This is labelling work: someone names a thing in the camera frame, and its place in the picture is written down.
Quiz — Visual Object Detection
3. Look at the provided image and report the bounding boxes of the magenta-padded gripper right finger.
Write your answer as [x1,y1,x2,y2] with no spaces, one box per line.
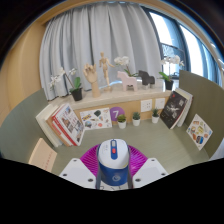
[126,144,169,190]

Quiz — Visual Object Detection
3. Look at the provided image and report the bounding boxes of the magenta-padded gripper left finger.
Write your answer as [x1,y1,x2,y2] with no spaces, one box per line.
[59,143,101,190]

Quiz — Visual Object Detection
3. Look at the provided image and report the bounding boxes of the blue and white computer mouse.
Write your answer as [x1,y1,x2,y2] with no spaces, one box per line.
[96,138,130,187]

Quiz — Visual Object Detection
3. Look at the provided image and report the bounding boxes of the beige flat box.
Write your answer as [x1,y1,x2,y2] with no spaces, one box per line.
[27,137,58,173]

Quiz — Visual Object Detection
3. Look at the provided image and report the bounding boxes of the red and white picture book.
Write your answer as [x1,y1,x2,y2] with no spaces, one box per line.
[51,102,86,147]

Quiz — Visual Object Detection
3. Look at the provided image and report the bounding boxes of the orange-brown book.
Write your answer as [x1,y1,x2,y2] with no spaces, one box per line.
[44,106,73,148]

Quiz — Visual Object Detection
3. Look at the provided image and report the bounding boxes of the small succulent in white pot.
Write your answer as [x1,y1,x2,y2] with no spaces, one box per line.
[151,108,161,125]
[116,113,128,130]
[131,111,142,127]

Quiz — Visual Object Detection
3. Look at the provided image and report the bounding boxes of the white card with stickers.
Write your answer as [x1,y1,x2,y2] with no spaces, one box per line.
[79,107,113,131]

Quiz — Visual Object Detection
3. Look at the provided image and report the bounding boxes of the white thick book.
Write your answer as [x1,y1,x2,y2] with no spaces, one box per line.
[35,103,63,148]

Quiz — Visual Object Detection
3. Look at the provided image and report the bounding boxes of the colourful food sticker card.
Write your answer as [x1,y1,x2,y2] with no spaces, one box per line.
[185,113,214,151]

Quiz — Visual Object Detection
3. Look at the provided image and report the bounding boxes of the black book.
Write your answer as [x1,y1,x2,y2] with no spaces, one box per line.
[159,90,189,130]

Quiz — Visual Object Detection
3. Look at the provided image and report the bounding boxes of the purple round number sign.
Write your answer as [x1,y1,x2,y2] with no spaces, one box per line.
[109,106,126,123]

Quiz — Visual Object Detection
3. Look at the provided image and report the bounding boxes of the green desk partition panel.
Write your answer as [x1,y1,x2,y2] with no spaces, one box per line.
[0,88,51,164]
[178,69,224,159]

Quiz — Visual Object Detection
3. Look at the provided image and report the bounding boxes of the white orchid in black pot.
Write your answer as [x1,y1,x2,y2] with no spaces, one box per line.
[49,66,84,102]
[158,55,185,91]

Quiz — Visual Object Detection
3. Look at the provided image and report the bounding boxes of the black wooden horse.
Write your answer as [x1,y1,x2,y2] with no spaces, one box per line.
[138,69,156,90]

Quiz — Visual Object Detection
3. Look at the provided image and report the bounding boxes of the pink wooden horse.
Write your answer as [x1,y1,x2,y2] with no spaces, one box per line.
[116,70,139,92]

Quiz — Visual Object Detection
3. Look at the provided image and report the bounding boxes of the wooden hand model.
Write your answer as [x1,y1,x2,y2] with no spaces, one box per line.
[82,63,101,99]

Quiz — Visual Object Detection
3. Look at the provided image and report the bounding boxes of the wooden artist mannequin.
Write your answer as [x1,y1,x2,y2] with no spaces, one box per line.
[98,51,115,93]

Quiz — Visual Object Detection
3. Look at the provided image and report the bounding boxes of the white orchid plant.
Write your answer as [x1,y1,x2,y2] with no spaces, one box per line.
[113,55,139,78]

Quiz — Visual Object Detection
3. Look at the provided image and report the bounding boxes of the grey curtain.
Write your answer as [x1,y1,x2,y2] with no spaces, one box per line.
[38,2,164,101]

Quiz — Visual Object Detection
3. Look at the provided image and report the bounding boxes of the white wall socket plate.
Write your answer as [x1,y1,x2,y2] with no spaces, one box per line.
[140,98,153,113]
[154,97,166,110]

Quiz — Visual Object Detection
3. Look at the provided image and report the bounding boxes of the window with dark frame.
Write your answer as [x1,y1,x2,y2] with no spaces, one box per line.
[146,8,224,88]

